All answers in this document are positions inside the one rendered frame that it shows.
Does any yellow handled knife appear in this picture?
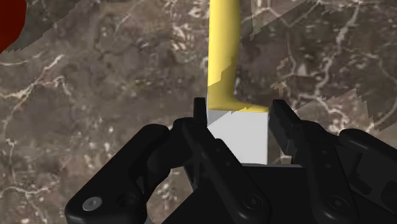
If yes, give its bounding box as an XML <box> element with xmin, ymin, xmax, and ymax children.
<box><xmin>205</xmin><ymin>0</ymin><xmax>269</xmax><ymax>165</ymax></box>

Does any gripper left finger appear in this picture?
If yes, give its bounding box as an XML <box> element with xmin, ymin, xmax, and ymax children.
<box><xmin>64</xmin><ymin>97</ymin><xmax>271</xmax><ymax>224</ymax></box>

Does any dark red round object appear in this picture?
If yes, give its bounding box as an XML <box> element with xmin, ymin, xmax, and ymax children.
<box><xmin>0</xmin><ymin>0</ymin><xmax>27</xmax><ymax>54</ymax></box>

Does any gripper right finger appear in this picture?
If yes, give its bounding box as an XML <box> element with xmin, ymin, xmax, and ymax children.
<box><xmin>268</xmin><ymin>99</ymin><xmax>397</xmax><ymax>224</ymax></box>

